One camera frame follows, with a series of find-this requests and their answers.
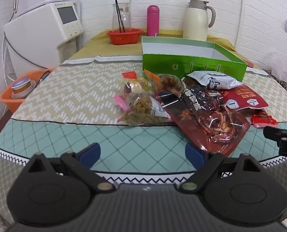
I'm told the white water dispenser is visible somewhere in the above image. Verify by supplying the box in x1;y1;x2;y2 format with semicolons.
3;2;84;69

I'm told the mixed snack bag red label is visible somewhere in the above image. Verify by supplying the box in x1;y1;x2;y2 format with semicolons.
122;71;156;95

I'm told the dried meat packet orange edge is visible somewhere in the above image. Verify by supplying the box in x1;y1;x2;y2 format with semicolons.
143;69;186;95

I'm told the pink thermos bottle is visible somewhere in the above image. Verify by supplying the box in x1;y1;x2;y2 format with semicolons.
147;5;160;37

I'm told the cream thermal jug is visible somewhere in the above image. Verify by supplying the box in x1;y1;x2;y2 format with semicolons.
183;0;217;42

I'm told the jar with blue lid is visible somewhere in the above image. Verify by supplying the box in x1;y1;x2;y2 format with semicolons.
11;76;36;99

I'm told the white and blue snack packet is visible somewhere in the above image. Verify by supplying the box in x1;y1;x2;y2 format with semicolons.
186;71;242;90

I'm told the red plastic basket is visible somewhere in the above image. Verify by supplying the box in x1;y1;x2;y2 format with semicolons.
106;28;144;45

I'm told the white wall cable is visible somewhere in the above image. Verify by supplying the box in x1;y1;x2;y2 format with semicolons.
234;0;245;47

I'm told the red nut packet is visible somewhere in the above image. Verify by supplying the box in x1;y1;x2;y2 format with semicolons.
220;84;269;112

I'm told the green cardboard box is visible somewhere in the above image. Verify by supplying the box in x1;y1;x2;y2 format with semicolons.
142;36;248;82

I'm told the yellow cloth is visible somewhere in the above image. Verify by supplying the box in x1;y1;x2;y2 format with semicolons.
68;29;236;61

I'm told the orange plastic basin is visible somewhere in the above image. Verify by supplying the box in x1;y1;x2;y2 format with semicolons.
0;68;55;113

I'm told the leopard print blanket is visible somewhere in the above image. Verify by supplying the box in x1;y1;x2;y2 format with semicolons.
262;69;287;96

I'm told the black chopstick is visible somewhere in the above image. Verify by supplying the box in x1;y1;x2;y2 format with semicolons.
118;5;125;32
114;0;126;32

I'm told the patterned tablecloth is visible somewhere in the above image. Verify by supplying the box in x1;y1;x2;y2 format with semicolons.
0;55;287;232

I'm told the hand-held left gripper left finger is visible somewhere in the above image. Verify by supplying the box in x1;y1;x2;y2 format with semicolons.
22;143;115;194

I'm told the large dark red clear packet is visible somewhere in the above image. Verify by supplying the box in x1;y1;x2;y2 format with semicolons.
155;86;251;157

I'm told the small red candy wrapper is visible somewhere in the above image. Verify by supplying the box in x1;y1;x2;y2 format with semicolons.
251;109;278;128

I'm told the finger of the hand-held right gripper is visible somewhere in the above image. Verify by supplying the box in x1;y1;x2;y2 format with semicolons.
263;126;287;142

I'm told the raisin packet pink label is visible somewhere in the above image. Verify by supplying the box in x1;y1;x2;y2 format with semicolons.
113;92;172;126

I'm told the glass carafe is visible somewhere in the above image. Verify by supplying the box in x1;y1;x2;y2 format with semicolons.
112;2;131;32

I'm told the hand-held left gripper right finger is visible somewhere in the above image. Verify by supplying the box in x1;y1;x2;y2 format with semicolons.
176;144;265;194

